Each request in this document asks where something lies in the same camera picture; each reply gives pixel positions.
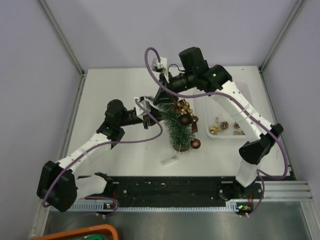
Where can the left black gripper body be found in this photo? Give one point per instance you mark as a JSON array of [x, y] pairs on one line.
[[128, 120]]

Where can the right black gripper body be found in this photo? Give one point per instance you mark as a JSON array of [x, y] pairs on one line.
[[181, 82]]

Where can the brown ribbon bow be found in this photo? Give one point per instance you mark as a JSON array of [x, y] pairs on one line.
[[187, 112]]

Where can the brown bauble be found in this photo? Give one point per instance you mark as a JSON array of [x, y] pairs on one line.
[[185, 119], [195, 143]]

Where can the small green christmas tree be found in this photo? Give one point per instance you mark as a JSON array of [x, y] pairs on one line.
[[180, 136]]

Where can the white plastic basket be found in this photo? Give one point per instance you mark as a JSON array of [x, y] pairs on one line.
[[215, 120]]

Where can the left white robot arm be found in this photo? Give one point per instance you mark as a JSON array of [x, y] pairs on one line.
[[62, 183]]

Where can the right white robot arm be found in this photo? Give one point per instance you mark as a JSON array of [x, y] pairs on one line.
[[216, 82]]

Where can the clear battery box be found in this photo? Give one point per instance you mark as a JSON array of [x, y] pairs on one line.
[[169, 160]]

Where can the orange bin rim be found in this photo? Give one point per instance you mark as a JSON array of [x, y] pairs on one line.
[[105, 229]]

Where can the green bin lid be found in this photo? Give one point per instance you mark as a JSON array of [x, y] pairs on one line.
[[95, 236]]

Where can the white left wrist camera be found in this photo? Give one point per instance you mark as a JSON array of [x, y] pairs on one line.
[[142, 109]]

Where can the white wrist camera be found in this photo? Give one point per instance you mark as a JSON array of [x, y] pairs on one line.
[[142, 109], [161, 67]]

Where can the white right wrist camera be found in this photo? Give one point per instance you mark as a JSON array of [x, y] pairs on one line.
[[161, 67]]

